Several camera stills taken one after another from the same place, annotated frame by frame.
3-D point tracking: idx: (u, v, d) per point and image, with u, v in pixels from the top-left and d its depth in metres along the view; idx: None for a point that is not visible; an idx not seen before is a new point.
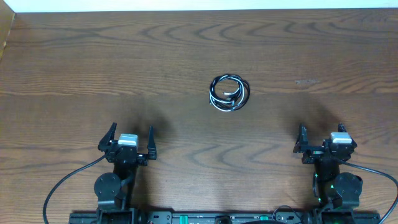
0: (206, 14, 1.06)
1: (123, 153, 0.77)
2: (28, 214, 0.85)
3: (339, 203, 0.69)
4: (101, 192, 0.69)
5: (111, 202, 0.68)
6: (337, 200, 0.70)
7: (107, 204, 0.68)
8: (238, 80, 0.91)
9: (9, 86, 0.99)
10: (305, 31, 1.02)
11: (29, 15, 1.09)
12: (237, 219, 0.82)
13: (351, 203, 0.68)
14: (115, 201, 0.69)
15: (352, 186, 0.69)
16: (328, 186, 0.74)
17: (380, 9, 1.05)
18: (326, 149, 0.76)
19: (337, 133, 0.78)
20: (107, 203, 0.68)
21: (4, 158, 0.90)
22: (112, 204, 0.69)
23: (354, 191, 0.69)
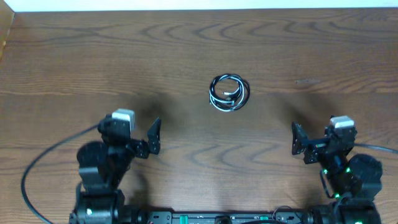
0: (206, 13, 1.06)
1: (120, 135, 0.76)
2: (28, 214, 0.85)
3: (359, 188, 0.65)
4: (83, 160, 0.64)
5: (97, 177, 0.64)
6: (355, 185, 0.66)
7: (92, 178, 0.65)
8: (237, 79, 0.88)
9: (9, 86, 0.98)
10: (305, 30, 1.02)
11: (28, 15, 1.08)
12: (237, 219, 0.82)
13: (372, 188, 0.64)
14: (102, 177, 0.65)
15: (372, 168, 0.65)
16: (346, 174, 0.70)
17: (380, 8, 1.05)
18: (329, 137, 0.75)
19: (336, 118, 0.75)
20: (93, 177, 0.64)
21: (3, 158, 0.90)
22: (98, 180, 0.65)
23: (377, 176, 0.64)
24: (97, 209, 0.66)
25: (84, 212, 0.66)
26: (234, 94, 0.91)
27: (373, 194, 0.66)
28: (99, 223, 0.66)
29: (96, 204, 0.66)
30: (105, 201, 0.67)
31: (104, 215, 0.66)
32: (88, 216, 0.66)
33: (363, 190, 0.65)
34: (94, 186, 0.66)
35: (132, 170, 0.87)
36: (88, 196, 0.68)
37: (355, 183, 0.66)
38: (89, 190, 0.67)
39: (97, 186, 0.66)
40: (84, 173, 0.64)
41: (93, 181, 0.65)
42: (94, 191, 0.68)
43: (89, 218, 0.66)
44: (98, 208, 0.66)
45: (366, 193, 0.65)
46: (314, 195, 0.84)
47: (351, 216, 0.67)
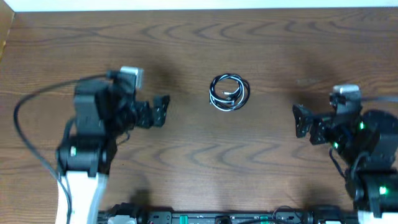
0: (207, 13, 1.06)
1: (124, 87, 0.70)
2: (28, 214, 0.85)
3: (376, 141, 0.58)
4: (82, 89, 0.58)
5: (93, 107, 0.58)
6: (372, 140, 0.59)
7: (88, 110, 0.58)
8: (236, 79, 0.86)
9: (9, 85, 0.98)
10: (305, 30, 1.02)
11: (28, 14, 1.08)
12: (237, 219, 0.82)
13: (392, 139, 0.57)
14: (98, 111, 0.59)
15: (388, 119, 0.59)
16: (358, 134, 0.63)
17: (380, 7, 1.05)
18: (337, 103, 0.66)
19: (336, 87, 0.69)
20: (89, 107, 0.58)
21: (4, 158, 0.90)
22: (94, 112, 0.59)
23: (393, 124, 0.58)
24: (83, 150, 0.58)
25: (66, 151, 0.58)
26: (234, 94, 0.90)
27: (393, 150, 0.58)
28: (81, 165, 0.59)
29: (83, 144, 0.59)
30: (93, 140, 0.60)
31: (89, 157, 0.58)
32: (73, 155, 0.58)
33: (381, 143, 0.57)
34: (89, 124, 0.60)
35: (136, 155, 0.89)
36: (76, 135, 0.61)
37: (370, 137, 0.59)
38: (78, 128, 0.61)
39: (92, 125, 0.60)
40: (81, 99, 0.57)
41: (87, 112, 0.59)
42: (84, 131, 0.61)
43: (73, 158, 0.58)
44: (84, 148, 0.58)
45: (385, 145, 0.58)
46: (314, 195, 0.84)
47: (373, 180, 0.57)
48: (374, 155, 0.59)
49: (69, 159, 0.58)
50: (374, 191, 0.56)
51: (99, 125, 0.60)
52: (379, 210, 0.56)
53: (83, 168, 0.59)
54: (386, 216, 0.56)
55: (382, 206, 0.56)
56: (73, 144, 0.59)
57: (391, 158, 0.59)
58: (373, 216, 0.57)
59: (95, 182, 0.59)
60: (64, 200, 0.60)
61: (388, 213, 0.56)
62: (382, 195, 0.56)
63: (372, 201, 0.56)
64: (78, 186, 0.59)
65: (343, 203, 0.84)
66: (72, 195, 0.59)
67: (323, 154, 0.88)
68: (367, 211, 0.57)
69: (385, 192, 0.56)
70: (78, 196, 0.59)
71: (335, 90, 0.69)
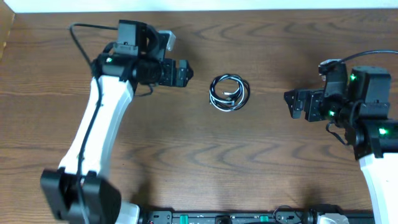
0: (207, 14, 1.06)
1: (159, 38, 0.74)
2: (29, 213, 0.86)
3: (367, 86, 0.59)
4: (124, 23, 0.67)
5: (133, 32, 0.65)
6: (363, 88, 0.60)
7: (128, 32, 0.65)
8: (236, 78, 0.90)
9: (9, 86, 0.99)
10: (305, 31, 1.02)
11: (29, 15, 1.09)
12: (237, 219, 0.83)
13: (381, 83, 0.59)
14: (137, 37, 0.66)
15: (375, 68, 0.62)
16: (351, 88, 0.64)
17: (380, 9, 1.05)
18: (326, 72, 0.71)
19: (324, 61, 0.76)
20: (129, 30, 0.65)
21: (4, 158, 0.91)
22: (132, 35, 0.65)
23: (382, 71, 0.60)
24: (117, 64, 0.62)
25: (103, 59, 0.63)
26: (235, 94, 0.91)
27: (385, 96, 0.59)
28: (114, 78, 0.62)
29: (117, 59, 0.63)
30: (127, 59, 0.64)
31: (122, 68, 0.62)
32: (107, 62, 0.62)
33: (372, 88, 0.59)
34: (125, 46, 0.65)
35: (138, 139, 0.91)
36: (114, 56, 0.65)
37: (362, 84, 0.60)
38: (115, 47, 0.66)
39: (128, 46, 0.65)
40: (124, 24, 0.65)
41: (126, 34, 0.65)
42: (120, 50, 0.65)
43: (107, 63, 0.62)
44: (118, 61, 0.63)
45: (377, 90, 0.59)
46: (313, 194, 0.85)
47: (370, 123, 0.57)
48: (369, 99, 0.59)
49: (104, 65, 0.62)
50: (374, 132, 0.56)
51: (134, 48, 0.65)
52: (380, 150, 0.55)
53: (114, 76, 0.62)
54: (386, 158, 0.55)
55: (382, 147, 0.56)
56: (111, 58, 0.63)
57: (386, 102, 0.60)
58: (373, 159, 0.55)
59: (125, 86, 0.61)
60: (94, 104, 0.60)
61: (388, 154, 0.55)
62: (382, 134, 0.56)
63: (373, 142, 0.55)
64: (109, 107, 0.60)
65: (342, 203, 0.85)
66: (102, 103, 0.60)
67: (323, 154, 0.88)
68: (368, 153, 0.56)
69: (385, 132, 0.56)
70: (106, 100, 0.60)
71: (324, 63, 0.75)
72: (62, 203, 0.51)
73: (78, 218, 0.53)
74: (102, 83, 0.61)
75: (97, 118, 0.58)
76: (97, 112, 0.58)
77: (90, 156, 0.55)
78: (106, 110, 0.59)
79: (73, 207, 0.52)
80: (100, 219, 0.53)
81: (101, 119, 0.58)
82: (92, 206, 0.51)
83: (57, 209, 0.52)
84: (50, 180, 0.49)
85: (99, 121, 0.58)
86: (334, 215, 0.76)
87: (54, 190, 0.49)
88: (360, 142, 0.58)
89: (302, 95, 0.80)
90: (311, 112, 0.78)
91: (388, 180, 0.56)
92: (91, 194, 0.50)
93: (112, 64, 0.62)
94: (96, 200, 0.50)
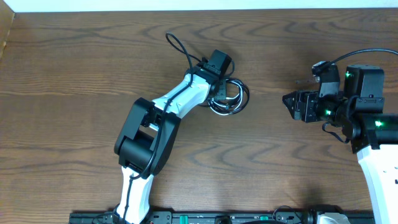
0: (207, 14, 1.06)
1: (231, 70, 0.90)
2: (29, 214, 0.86)
3: (361, 80, 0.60)
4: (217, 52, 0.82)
5: (222, 59, 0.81)
6: (358, 83, 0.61)
7: (219, 58, 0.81)
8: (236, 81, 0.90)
9: (9, 86, 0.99)
10: (305, 31, 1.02)
11: (29, 15, 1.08)
12: (237, 219, 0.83)
13: (374, 78, 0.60)
14: (224, 64, 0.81)
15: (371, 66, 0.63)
16: (347, 86, 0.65)
17: (380, 9, 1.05)
18: (319, 73, 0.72)
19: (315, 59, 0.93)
20: (220, 57, 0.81)
21: (4, 158, 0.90)
22: (221, 60, 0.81)
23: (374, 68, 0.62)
24: (203, 75, 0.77)
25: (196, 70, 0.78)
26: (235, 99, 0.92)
27: (379, 89, 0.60)
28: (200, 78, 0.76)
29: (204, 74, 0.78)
30: (209, 76, 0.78)
31: (208, 79, 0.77)
32: (199, 71, 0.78)
33: (365, 82, 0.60)
34: (211, 69, 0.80)
35: None
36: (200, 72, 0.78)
37: (357, 79, 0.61)
38: (205, 65, 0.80)
39: (213, 70, 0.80)
40: (219, 53, 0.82)
41: (217, 60, 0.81)
42: (208, 68, 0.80)
43: (199, 71, 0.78)
44: (207, 74, 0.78)
45: (372, 84, 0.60)
46: (313, 194, 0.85)
47: (367, 116, 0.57)
48: (365, 94, 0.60)
49: (196, 72, 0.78)
50: (370, 124, 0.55)
51: (218, 70, 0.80)
52: (377, 141, 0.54)
53: (202, 78, 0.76)
54: (382, 149, 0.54)
55: (379, 139, 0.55)
56: (199, 71, 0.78)
57: (382, 98, 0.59)
58: (369, 150, 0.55)
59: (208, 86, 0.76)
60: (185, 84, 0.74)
61: (385, 145, 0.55)
62: (377, 126, 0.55)
63: (369, 133, 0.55)
64: (193, 93, 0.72)
65: (342, 203, 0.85)
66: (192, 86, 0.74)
67: (323, 154, 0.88)
68: (364, 145, 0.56)
69: (381, 125, 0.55)
70: (194, 86, 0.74)
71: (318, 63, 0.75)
72: (137, 127, 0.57)
73: (137, 149, 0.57)
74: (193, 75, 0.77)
75: (186, 93, 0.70)
76: (188, 89, 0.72)
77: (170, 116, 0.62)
78: (192, 92, 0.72)
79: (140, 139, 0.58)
80: (155, 159, 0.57)
81: (188, 94, 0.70)
82: (160, 142, 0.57)
83: (127, 132, 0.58)
84: (142, 105, 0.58)
85: (186, 95, 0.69)
86: (334, 214, 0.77)
87: (142, 114, 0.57)
88: (357, 135, 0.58)
89: (302, 96, 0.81)
90: (311, 112, 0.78)
91: (386, 171, 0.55)
92: (168, 129, 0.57)
93: (201, 73, 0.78)
94: (167, 138, 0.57)
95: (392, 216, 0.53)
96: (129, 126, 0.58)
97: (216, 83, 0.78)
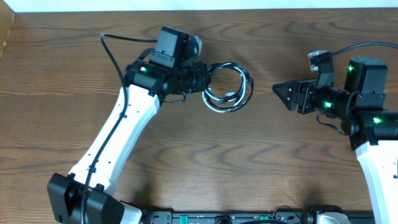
0: (207, 14, 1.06)
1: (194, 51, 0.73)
2: (29, 213, 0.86)
3: (364, 76, 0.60)
4: (163, 34, 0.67)
5: (173, 42, 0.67)
6: (360, 78, 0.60)
7: (168, 40, 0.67)
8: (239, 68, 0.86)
9: (9, 86, 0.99)
10: (305, 31, 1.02)
11: (29, 15, 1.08)
12: (237, 219, 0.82)
13: (377, 74, 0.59)
14: (176, 46, 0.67)
15: (374, 60, 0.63)
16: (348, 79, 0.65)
17: (380, 9, 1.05)
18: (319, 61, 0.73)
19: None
20: (170, 39, 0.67)
21: (4, 158, 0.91)
22: (171, 44, 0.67)
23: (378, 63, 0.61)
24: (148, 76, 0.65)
25: (138, 68, 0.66)
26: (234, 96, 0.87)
27: (380, 86, 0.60)
28: (143, 86, 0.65)
29: (150, 73, 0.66)
30: (155, 77, 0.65)
31: (154, 82, 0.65)
32: (140, 71, 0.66)
33: (367, 78, 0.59)
34: (159, 60, 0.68)
35: None
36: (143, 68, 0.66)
37: (359, 74, 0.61)
38: (152, 55, 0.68)
39: (159, 61, 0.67)
40: (166, 33, 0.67)
41: (165, 45, 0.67)
42: (157, 58, 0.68)
43: (140, 72, 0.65)
44: (150, 74, 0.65)
45: (374, 80, 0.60)
46: (313, 195, 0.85)
47: (365, 112, 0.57)
48: (366, 90, 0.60)
49: (136, 74, 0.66)
50: (369, 121, 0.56)
51: (171, 58, 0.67)
52: (375, 138, 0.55)
53: (145, 88, 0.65)
54: (382, 145, 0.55)
55: (377, 136, 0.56)
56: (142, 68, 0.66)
57: (383, 94, 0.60)
58: (367, 147, 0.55)
59: (153, 99, 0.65)
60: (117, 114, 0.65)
61: (384, 140, 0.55)
62: (376, 123, 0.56)
63: (367, 130, 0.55)
64: (129, 124, 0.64)
65: (342, 203, 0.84)
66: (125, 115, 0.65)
67: (323, 154, 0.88)
68: (362, 140, 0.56)
69: (379, 122, 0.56)
70: (130, 112, 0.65)
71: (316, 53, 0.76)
72: None
73: None
74: (129, 91, 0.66)
75: (119, 129, 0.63)
76: (124, 122, 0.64)
77: (101, 172, 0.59)
78: (134, 121, 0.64)
79: (72, 214, 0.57)
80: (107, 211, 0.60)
81: (125, 129, 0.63)
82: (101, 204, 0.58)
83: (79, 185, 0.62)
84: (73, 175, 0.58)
85: (122, 130, 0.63)
86: (334, 214, 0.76)
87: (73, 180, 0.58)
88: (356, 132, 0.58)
89: (298, 86, 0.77)
90: (309, 103, 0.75)
91: (385, 167, 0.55)
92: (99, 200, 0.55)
93: (142, 75, 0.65)
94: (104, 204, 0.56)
95: (393, 212, 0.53)
96: (56, 206, 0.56)
97: (166, 83, 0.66)
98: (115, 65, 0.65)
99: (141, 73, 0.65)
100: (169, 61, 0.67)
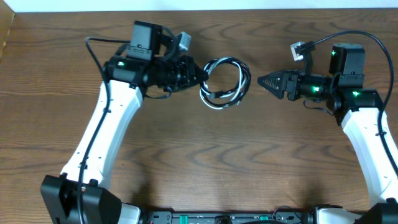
0: (207, 14, 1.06)
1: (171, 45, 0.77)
2: (28, 214, 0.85)
3: (345, 58, 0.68)
4: (137, 28, 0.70)
5: (148, 34, 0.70)
6: (342, 61, 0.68)
7: (143, 33, 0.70)
8: (237, 63, 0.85)
9: (9, 86, 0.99)
10: (305, 31, 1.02)
11: (29, 15, 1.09)
12: (237, 219, 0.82)
13: (357, 55, 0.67)
14: (152, 39, 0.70)
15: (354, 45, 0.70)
16: (333, 63, 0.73)
17: (380, 9, 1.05)
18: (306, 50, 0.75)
19: (295, 56, 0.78)
20: (144, 32, 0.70)
21: (4, 158, 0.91)
22: (146, 37, 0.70)
23: (357, 46, 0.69)
24: (127, 70, 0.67)
25: (115, 63, 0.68)
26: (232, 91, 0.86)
27: (360, 67, 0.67)
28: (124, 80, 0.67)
29: (129, 66, 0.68)
30: (135, 70, 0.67)
31: (134, 74, 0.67)
32: (118, 66, 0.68)
33: (348, 60, 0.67)
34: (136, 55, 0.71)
35: (135, 139, 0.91)
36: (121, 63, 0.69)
37: (342, 56, 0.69)
38: (129, 50, 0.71)
39: (137, 55, 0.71)
40: (140, 27, 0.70)
41: (140, 39, 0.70)
42: (134, 52, 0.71)
43: (118, 66, 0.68)
44: (129, 67, 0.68)
45: (354, 61, 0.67)
46: (313, 195, 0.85)
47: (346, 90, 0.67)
48: (347, 71, 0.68)
49: (114, 69, 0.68)
50: (349, 95, 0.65)
51: (147, 51, 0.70)
52: (356, 107, 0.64)
53: (125, 81, 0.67)
54: (362, 111, 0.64)
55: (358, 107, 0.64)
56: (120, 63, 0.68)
57: (363, 74, 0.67)
58: (351, 114, 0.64)
59: (134, 91, 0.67)
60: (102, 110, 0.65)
61: (363, 108, 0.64)
62: (356, 96, 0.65)
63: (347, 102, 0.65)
64: (115, 118, 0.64)
65: (342, 203, 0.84)
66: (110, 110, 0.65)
67: (323, 154, 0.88)
68: (346, 112, 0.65)
69: (358, 96, 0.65)
70: (114, 106, 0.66)
71: (308, 45, 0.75)
72: None
73: None
74: (111, 86, 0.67)
75: (106, 124, 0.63)
76: (109, 117, 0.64)
77: (92, 167, 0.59)
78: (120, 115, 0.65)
79: (70, 215, 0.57)
80: None
81: (111, 124, 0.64)
82: None
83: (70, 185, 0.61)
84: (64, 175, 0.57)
85: (109, 125, 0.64)
86: (334, 210, 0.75)
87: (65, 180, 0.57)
88: (339, 107, 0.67)
89: (291, 76, 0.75)
90: (298, 93, 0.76)
91: (367, 127, 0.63)
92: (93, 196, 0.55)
93: (121, 69, 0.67)
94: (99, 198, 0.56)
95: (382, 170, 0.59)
96: (52, 208, 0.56)
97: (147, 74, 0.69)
98: (95, 58, 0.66)
99: (119, 68, 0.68)
100: (146, 53, 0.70)
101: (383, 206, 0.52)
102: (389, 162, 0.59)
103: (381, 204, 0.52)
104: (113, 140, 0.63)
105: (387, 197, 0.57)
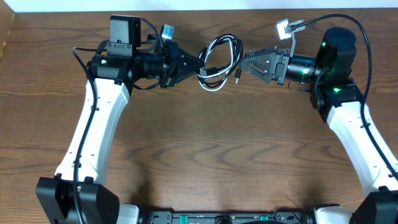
0: (207, 14, 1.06)
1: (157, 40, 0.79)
2: (28, 214, 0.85)
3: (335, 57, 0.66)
4: (113, 24, 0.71)
5: (125, 28, 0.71)
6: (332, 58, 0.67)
7: (121, 29, 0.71)
8: (228, 38, 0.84)
9: (9, 85, 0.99)
10: (305, 30, 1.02)
11: (30, 15, 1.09)
12: (237, 219, 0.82)
13: (347, 54, 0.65)
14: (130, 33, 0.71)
15: (346, 35, 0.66)
16: (321, 53, 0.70)
17: (379, 8, 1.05)
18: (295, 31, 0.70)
19: (283, 35, 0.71)
20: (122, 27, 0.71)
21: (4, 158, 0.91)
22: (125, 33, 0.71)
23: (349, 41, 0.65)
24: (111, 67, 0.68)
25: (98, 62, 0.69)
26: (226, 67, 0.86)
27: (348, 64, 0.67)
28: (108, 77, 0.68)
29: (112, 63, 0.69)
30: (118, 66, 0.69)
31: (118, 71, 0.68)
32: (101, 63, 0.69)
33: (338, 60, 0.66)
34: (117, 51, 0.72)
35: (135, 139, 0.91)
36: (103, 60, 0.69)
37: (331, 53, 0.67)
38: (109, 46, 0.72)
39: (118, 52, 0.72)
40: (116, 22, 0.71)
41: (120, 35, 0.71)
42: (114, 48, 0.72)
43: (102, 65, 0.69)
44: (112, 64, 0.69)
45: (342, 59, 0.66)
46: (313, 195, 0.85)
47: (329, 87, 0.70)
48: (334, 70, 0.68)
49: (97, 67, 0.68)
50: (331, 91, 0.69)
51: (128, 46, 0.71)
52: (338, 103, 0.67)
53: (109, 78, 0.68)
54: (344, 106, 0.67)
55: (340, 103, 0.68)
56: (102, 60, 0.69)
57: (348, 71, 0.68)
58: (334, 110, 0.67)
59: (120, 87, 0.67)
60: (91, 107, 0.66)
61: (346, 103, 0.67)
62: (336, 92, 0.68)
63: (329, 98, 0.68)
64: (104, 114, 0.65)
65: (342, 203, 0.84)
66: (98, 107, 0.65)
67: (322, 154, 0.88)
68: (330, 107, 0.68)
69: (339, 91, 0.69)
70: (101, 104, 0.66)
71: (298, 23, 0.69)
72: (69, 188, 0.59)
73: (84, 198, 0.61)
74: (95, 85, 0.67)
75: (94, 122, 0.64)
76: (97, 114, 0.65)
77: (86, 165, 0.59)
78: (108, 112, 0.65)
79: (69, 216, 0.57)
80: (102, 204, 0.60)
81: (99, 121, 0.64)
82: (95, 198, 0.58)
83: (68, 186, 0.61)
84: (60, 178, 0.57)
85: (97, 122, 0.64)
86: (330, 208, 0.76)
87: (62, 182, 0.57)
88: (322, 105, 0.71)
89: (281, 58, 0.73)
90: (285, 74, 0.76)
91: (351, 120, 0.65)
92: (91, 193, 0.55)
93: (104, 66, 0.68)
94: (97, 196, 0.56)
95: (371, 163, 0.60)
96: (51, 211, 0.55)
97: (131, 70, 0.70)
98: (78, 57, 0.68)
99: (101, 65, 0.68)
100: (127, 49, 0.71)
101: (377, 195, 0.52)
102: (375, 152, 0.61)
103: (375, 194, 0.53)
104: (104, 137, 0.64)
105: (379, 185, 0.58)
